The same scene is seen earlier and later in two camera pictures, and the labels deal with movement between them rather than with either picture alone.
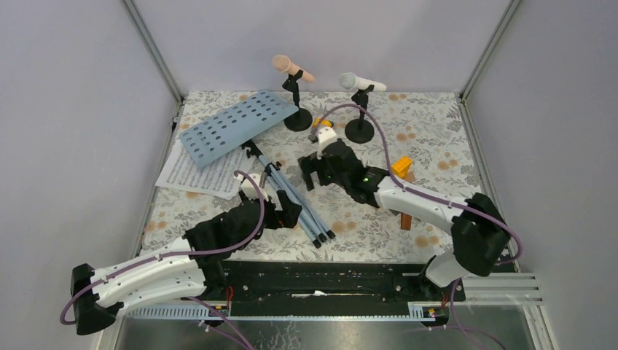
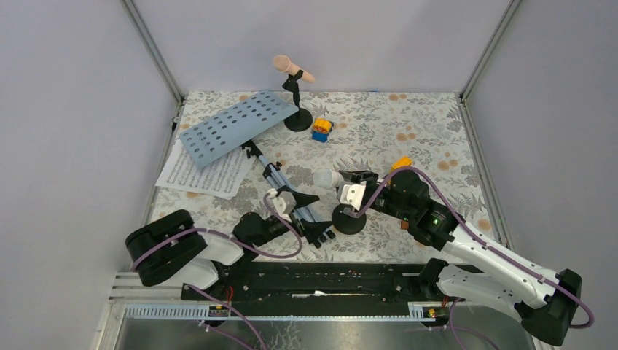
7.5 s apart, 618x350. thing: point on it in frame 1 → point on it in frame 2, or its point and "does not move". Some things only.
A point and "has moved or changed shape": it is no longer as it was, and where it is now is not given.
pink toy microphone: [282, 63] does not move
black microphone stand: [361, 130] → [347, 224]
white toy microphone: [351, 81] has moved or changed shape
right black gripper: [311, 163] → [361, 176]
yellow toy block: [401, 166] does not move
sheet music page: [216, 179] does not move
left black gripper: [288, 216] → [311, 230]
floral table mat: [417, 141] does not move
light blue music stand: [243, 123] does not move
